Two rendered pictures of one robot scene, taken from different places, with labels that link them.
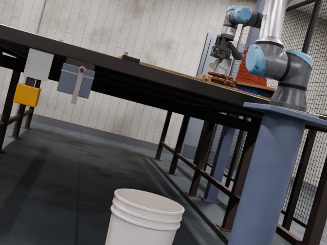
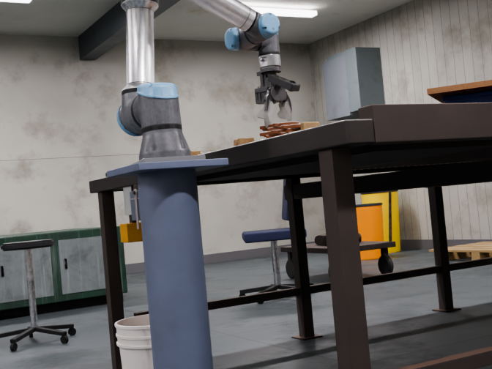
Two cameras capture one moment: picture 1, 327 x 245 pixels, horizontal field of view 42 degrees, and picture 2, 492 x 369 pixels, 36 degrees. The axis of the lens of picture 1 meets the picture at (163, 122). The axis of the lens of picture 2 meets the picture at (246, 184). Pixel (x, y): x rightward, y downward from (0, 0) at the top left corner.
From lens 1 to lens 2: 2.92 m
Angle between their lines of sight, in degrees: 73
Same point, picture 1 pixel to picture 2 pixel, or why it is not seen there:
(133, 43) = not seen: outside the picture
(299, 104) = (142, 153)
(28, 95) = (124, 232)
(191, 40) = not seen: outside the picture
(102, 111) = not seen: outside the picture
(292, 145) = (145, 209)
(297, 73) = (138, 113)
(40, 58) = (127, 194)
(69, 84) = (135, 210)
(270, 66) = (124, 121)
